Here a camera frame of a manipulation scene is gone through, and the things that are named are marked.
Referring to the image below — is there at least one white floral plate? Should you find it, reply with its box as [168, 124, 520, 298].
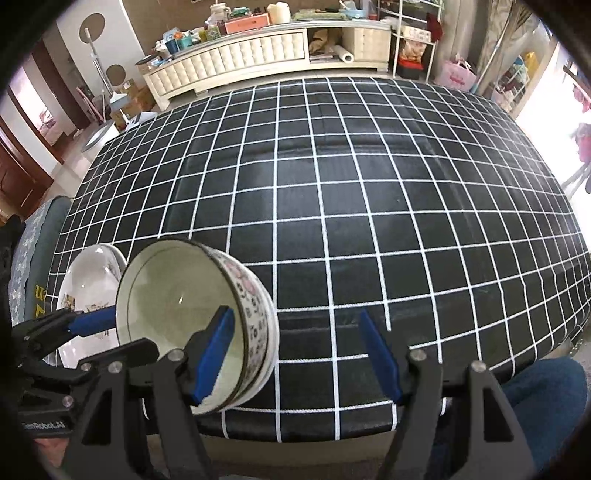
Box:
[57, 244, 127, 368]

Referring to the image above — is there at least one green patterned ceramic bowl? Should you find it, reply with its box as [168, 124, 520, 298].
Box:
[115, 237, 280, 415]

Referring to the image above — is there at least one person's right hand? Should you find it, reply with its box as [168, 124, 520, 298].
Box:
[34, 438, 69, 468]

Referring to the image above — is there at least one blue trouser leg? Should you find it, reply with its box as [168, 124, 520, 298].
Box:
[434, 357, 590, 480]

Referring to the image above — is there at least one white plastic bin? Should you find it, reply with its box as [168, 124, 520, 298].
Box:
[81, 121, 119, 155]

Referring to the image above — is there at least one black white grid tablecloth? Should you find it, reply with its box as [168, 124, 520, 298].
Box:
[47, 77, 590, 442]

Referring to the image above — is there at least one white floor lamp stand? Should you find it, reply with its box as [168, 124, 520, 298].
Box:
[84, 27, 129, 111]

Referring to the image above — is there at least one cream tufted tv cabinet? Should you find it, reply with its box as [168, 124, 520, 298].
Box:
[143, 20, 392, 111]

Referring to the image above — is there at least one paper towel roll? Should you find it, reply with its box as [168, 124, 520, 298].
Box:
[332, 45, 355, 64]

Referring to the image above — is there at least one pink box on cabinet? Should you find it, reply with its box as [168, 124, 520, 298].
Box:
[224, 13, 270, 34]

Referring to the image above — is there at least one pink gift bag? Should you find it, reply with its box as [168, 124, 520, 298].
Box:
[435, 57, 477, 92]

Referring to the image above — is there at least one cream candle jar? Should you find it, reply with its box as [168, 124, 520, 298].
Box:
[266, 1, 291, 25]

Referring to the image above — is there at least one white metal shelf rack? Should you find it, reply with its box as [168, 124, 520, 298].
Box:
[378, 0, 445, 82]

